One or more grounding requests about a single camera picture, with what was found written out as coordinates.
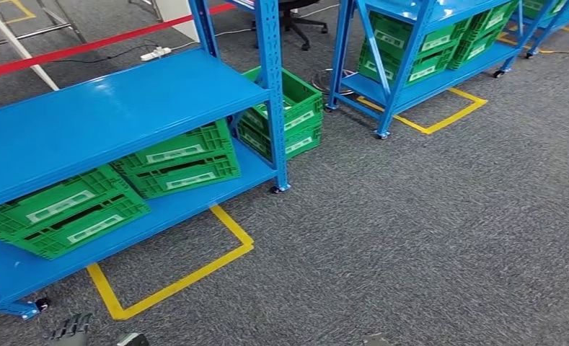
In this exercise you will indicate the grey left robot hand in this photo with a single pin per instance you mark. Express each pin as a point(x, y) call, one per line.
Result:
point(71, 332)

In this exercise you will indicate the dark robot body part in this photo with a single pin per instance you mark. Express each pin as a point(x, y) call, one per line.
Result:
point(377, 340)

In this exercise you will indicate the red barrier belt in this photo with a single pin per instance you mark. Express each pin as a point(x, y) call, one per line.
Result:
point(74, 49)

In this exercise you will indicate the white power strip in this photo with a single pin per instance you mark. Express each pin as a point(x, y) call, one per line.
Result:
point(155, 54)

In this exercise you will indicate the chrome stanchion base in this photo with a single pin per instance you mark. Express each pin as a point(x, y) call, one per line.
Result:
point(322, 83)

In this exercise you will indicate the black office chair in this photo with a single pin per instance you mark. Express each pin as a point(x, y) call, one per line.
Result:
point(289, 21)

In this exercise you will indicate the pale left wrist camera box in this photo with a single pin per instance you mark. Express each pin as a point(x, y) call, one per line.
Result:
point(131, 340)

